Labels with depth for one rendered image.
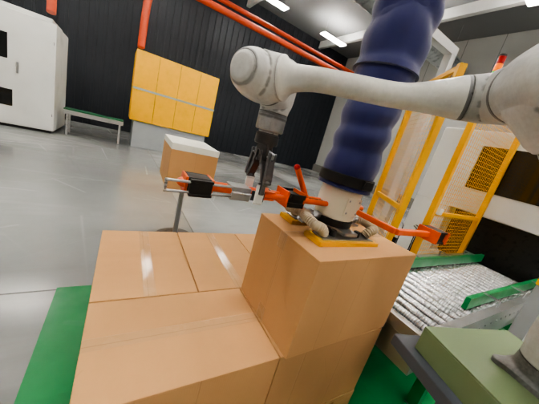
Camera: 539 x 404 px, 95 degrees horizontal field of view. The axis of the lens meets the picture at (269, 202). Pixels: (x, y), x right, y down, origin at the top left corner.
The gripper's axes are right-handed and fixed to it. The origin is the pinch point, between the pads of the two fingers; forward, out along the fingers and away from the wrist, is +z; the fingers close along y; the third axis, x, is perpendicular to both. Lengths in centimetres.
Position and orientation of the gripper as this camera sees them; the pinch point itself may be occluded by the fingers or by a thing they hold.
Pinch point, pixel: (253, 192)
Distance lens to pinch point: 83.7
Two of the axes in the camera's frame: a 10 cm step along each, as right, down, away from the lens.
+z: -2.6, 9.3, 2.5
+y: -4.6, -3.5, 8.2
